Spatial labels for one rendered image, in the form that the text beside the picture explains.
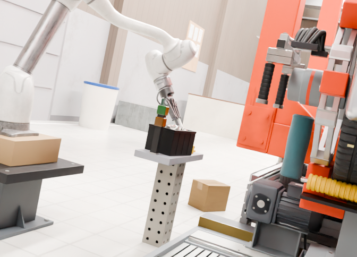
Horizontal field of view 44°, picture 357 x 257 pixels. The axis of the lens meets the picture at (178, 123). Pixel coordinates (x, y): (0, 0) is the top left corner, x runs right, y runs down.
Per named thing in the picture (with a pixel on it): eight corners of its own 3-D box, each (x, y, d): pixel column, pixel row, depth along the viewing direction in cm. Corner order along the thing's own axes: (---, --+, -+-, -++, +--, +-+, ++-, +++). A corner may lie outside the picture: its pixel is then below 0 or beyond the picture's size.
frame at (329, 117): (324, 170, 143) (363, 1, 140) (304, 164, 145) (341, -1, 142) (334, 160, 193) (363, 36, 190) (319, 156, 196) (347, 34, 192)
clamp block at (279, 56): (290, 65, 155) (294, 49, 155) (264, 60, 159) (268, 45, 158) (292, 66, 160) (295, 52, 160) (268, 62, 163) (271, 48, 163)
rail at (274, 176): (256, 219, 232) (265, 178, 230) (239, 213, 235) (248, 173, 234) (308, 176, 460) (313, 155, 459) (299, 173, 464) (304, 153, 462)
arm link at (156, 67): (147, 83, 229) (167, 71, 222) (137, 56, 231) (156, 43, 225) (159, 83, 238) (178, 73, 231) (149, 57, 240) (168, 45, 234)
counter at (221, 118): (193, 127, 1088) (200, 95, 1083) (288, 150, 1000) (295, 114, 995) (181, 127, 1016) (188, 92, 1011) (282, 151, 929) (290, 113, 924)
